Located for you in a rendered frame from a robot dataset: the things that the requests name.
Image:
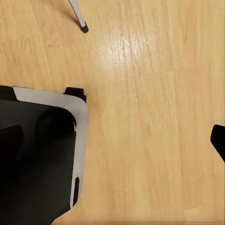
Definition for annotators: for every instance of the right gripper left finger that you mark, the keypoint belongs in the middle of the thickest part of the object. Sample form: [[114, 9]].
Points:
[[11, 140]]

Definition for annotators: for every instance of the camera tripod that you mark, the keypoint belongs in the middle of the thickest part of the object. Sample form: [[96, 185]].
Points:
[[83, 24]]

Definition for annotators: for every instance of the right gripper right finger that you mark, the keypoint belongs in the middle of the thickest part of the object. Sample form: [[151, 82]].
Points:
[[218, 139]]

